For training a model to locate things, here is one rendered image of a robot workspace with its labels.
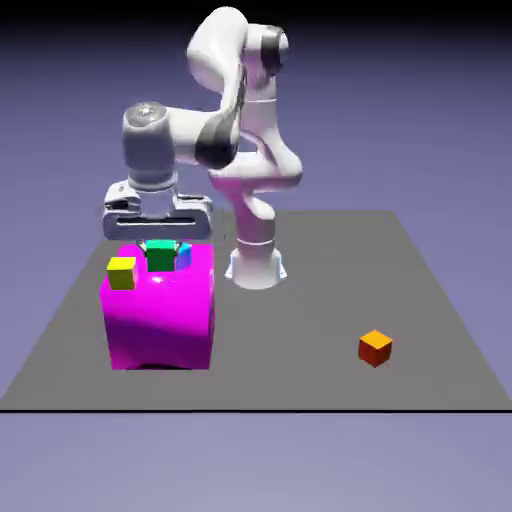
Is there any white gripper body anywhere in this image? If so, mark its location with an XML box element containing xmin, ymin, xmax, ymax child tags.
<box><xmin>101</xmin><ymin>192</ymin><xmax>214</xmax><ymax>242</ymax></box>

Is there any small green cube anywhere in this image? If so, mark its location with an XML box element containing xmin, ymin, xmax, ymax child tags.
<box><xmin>145</xmin><ymin>239</ymin><xmax>178</xmax><ymax>273</ymax></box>

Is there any small orange cube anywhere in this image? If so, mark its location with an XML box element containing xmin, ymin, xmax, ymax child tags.
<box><xmin>357</xmin><ymin>328</ymin><xmax>394</xmax><ymax>368</ymax></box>

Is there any large magenta box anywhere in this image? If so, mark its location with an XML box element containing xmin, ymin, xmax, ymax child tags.
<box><xmin>99</xmin><ymin>242</ymin><xmax>216</xmax><ymax>371</ymax></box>

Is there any small yellow cube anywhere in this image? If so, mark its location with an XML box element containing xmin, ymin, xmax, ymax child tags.
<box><xmin>106</xmin><ymin>256</ymin><xmax>138</xmax><ymax>291</ymax></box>

